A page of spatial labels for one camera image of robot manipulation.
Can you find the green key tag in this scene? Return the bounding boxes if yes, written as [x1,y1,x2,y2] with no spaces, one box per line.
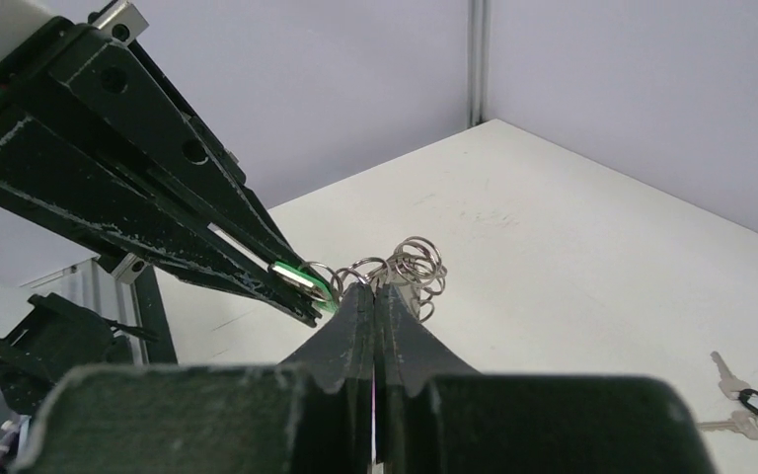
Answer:
[268,262,339,313]

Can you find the silver metal ring disc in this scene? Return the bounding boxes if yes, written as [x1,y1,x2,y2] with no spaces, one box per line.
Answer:
[297,236,448,323]

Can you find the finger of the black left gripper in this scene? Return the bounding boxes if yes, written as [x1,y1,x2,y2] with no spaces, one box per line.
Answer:
[0,106,320,327]
[0,19,302,267]

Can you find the silver key under yellow tag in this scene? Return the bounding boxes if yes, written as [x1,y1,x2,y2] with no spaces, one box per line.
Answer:
[696,410,758,440]

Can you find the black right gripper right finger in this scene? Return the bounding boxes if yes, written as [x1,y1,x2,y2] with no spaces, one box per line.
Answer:
[374,285,716,473]

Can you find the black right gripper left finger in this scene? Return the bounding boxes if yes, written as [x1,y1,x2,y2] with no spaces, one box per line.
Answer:
[11,283,374,473]

